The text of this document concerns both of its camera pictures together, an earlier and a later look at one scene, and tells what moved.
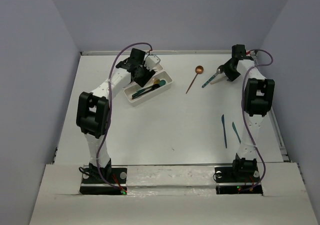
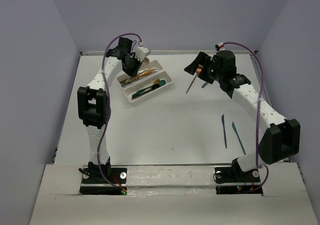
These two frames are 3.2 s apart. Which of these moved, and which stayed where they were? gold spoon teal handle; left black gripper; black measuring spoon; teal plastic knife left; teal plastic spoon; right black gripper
Moved: left black gripper; right black gripper
Stayed: black measuring spoon; teal plastic knife left; teal plastic spoon; gold spoon teal handle
